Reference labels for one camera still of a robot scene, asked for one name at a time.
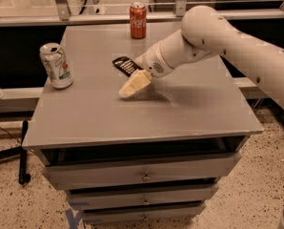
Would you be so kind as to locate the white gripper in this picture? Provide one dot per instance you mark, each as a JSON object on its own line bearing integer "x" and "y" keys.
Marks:
{"x": 152, "y": 61}

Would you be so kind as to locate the black rxbar chocolate wrapper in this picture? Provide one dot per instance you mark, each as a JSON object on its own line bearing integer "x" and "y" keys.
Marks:
{"x": 125, "y": 65}

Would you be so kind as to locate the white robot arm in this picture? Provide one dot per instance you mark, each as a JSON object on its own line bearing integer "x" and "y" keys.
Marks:
{"x": 204, "y": 31}

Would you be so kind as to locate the red coca-cola can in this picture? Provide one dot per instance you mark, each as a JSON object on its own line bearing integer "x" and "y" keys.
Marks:
{"x": 138, "y": 13}

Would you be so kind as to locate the white green 7up can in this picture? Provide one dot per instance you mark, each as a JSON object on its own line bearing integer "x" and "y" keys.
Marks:
{"x": 55, "y": 63}

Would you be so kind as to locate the grey drawer cabinet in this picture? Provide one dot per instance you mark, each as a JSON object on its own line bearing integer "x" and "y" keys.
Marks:
{"x": 196, "y": 110}

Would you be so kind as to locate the grey metal railing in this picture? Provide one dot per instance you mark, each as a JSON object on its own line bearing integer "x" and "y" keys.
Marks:
{"x": 20, "y": 13}

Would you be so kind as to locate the top grey drawer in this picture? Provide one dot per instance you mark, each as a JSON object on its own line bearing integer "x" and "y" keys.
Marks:
{"x": 140, "y": 171}

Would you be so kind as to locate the grey drawer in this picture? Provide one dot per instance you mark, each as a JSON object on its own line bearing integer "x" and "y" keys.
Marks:
{"x": 144, "y": 197}
{"x": 140, "y": 171}
{"x": 159, "y": 211}

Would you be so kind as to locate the middle grey drawer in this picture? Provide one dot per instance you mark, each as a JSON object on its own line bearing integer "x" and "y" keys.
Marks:
{"x": 144, "y": 197}

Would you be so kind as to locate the bottom grey drawer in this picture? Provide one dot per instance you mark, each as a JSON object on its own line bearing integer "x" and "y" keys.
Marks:
{"x": 159, "y": 211}

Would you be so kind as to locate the black tripod leg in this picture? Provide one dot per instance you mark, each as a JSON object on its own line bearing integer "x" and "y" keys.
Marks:
{"x": 23, "y": 176}

